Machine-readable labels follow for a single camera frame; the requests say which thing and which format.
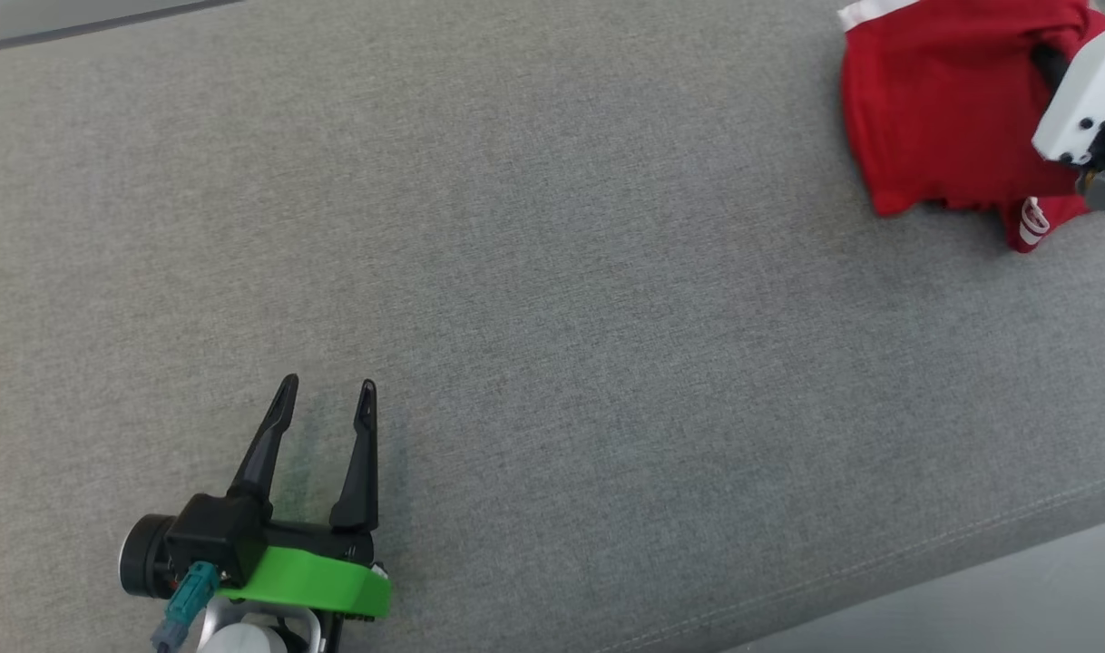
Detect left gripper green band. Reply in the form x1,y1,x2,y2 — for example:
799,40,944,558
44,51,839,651
216,374,393,621

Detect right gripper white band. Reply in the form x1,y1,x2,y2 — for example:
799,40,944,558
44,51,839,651
1029,13,1105,170

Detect red shorts with white bands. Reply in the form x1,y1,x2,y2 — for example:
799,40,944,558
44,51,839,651
837,0,1105,219

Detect red garment with striped trim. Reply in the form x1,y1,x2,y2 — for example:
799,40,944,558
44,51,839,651
1001,194,1094,254

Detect teal left camera cable plug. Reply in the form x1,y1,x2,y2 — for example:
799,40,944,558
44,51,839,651
150,560,220,653

